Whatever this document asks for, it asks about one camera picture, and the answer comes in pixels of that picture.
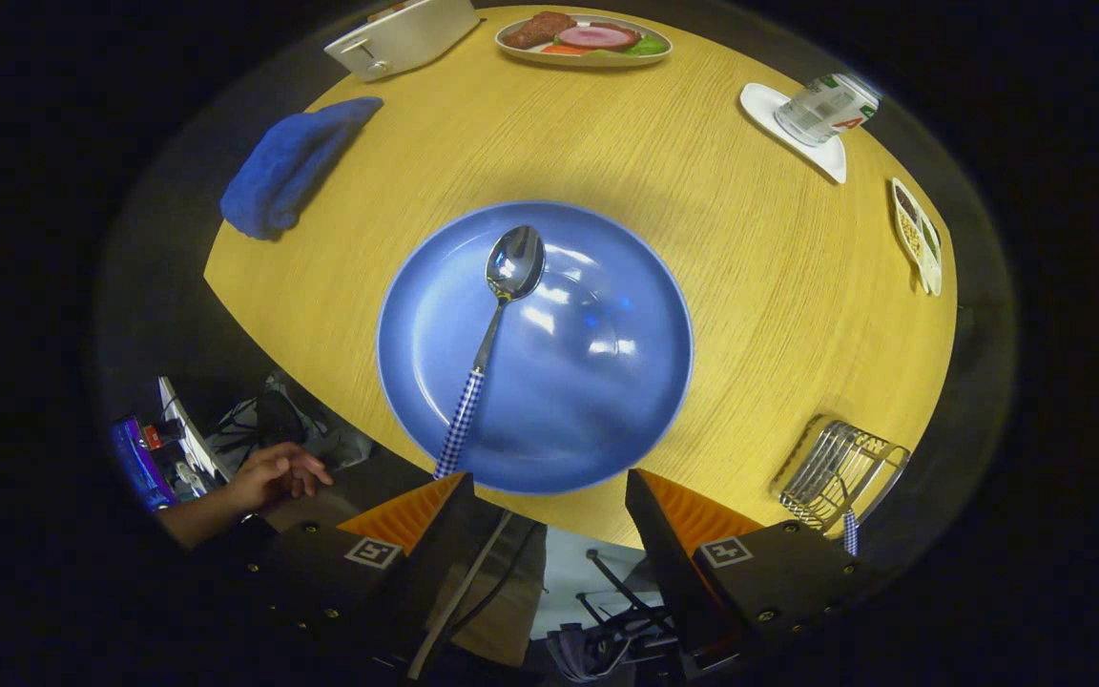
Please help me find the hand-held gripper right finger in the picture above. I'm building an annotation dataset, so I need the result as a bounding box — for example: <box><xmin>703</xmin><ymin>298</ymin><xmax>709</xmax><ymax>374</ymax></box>
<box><xmin>626</xmin><ymin>468</ymin><xmax>894</xmax><ymax>678</ymax></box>

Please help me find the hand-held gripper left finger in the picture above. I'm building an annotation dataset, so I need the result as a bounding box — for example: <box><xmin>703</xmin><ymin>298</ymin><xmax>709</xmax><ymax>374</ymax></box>
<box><xmin>225</xmin><ymin>470</ymin><xmax>479</xmax><ymax>680</ymax></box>

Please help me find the fork with checked handle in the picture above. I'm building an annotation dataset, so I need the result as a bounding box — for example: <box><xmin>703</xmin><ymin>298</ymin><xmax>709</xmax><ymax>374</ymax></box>
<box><xmin>836</xmin><ymin>477</ymin><xmax>861</xmax><ymax>557</ymax></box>

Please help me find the spoon with checked handle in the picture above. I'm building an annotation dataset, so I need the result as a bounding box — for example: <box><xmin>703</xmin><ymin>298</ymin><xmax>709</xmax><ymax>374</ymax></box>
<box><xmin>433</xmin><ymin>225</ymin><xmax>547</xmax><ymax>480</ymax></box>

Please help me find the black metal stand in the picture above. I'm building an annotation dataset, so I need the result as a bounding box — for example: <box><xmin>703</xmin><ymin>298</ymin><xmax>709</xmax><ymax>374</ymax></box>
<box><xmin>573</xmin><ymin>549</ymin><xmax>679</xmax><ymax>631</ymax></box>

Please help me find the dark bag with white trim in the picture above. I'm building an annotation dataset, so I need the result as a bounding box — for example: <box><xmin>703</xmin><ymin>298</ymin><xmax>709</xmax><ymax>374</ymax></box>
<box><xmin>547</xmin><ymin>620</ymin><xmax>636</xmax><ymax>680</ymax></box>

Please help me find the blue round plate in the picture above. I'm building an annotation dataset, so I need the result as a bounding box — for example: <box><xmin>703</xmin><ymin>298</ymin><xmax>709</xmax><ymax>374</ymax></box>
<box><xmin>377</xmin><ymin>200</ymin><xmax>695</xmax><ymax>496</ymax></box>

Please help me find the white flat panel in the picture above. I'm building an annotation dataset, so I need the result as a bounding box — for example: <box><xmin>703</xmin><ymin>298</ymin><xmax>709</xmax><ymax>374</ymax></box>
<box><xmin>156</xmin><ymin>376</ymin><xmax>231</xmax><ymax>483</ymax></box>

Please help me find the purple lit device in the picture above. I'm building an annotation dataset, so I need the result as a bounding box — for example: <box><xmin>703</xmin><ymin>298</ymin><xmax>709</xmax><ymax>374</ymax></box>
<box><xmin>111</xmin><ymin>417</ymin><xmax>176</xmax><ymax>513</ymax></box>

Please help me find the white divided dish of beans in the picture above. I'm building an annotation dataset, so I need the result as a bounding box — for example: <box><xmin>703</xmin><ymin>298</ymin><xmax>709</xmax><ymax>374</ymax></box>
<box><xmin>891</xmin><ymin>177</ymin><xmax>943</xmax><ymax>297</ymax></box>

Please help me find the blue folded cloth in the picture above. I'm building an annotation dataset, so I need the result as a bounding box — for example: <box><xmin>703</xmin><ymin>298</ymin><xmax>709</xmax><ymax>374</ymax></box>
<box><xmin>219</xmin><ymin>96</ymin><xmax>384</xmax><ymax>241</ymax></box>

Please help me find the white coaster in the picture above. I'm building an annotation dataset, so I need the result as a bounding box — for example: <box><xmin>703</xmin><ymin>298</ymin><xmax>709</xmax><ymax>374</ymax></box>
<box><xmin>739</xmin><ymin>83</ymin><xmax>847</xmax><ymax>184</ymax></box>

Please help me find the white and green drink can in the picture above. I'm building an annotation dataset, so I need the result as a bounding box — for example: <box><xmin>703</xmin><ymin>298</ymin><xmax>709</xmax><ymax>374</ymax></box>
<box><xmin>775</xmin><ymin>73</ymin><xmax>882</xmax><ymax>147</ymax></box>

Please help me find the oval plate of food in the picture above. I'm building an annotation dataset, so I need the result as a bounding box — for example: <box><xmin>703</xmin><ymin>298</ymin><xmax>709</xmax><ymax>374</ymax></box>
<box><xmin>495</xmin><ymin>11</ymin><xmax>674</xmax><ymax>68</ymax></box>

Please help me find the white toaster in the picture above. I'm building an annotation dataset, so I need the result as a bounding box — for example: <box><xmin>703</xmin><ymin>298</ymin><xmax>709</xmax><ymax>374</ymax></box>
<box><xmin>324</xmin><ymin>0</ymin><xmax>482</xmax><ymax>82</ymax></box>

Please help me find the metal wire cutlery basket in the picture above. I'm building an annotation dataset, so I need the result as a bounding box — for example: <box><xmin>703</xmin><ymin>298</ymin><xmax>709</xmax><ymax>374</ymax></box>
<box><xmin>778</xmin><ymin>420</ymin><xmax>911</xmax><ymax>533</ymax></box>

